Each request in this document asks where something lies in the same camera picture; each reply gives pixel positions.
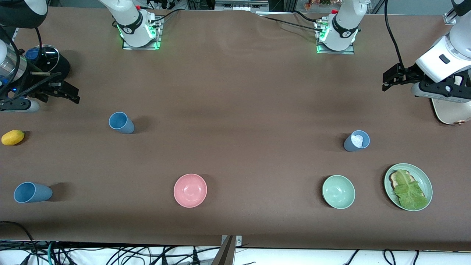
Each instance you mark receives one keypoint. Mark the light green bowl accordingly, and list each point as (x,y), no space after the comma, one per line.
(338,191)

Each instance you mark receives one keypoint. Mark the aluminium frame with grey box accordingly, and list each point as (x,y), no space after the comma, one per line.
(239,5)

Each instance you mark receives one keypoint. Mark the colourful toy food pile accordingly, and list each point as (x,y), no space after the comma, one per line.
(316,3)

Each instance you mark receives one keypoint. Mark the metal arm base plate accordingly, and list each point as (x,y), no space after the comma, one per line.
(157,42)
(351,51)

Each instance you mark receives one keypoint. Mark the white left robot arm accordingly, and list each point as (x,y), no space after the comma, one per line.
(344,22)

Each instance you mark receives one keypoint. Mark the blue cup with tissue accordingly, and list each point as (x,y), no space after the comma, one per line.
(349,145)

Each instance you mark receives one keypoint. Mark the aluminium corner rail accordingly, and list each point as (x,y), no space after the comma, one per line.
(450,16)
(14,35)

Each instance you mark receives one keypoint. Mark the light green plate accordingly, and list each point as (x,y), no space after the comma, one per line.
(423,180)

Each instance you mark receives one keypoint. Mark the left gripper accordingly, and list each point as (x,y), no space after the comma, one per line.
(407,76)

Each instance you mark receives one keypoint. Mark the grey camera pole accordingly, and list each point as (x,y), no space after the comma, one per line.
(225,254)

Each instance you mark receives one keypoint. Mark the yellow lemon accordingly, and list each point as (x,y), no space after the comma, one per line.
(13,137)

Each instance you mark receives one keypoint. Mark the silver metal clamp bracket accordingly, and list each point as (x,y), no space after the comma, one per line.
(238,240)

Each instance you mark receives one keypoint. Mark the toasted bread slice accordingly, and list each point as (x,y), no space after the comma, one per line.
(395,179)

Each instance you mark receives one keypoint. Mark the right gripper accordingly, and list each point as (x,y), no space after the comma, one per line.
(36,88)

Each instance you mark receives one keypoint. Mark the pink bowl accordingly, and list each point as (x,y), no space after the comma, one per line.
(190,190)

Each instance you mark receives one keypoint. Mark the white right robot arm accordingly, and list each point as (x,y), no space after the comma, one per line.
(128,18)

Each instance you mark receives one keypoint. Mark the table cover cloth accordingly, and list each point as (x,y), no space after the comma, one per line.
(235,92)

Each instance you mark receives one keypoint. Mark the green lettuce leaf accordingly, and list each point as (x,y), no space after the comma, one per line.
(410,193)

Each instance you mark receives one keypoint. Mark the white crumpled tissue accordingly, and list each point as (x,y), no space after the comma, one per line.
(357,140)

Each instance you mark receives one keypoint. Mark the glass lid with blue knob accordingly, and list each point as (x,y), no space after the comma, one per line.
(49,57)

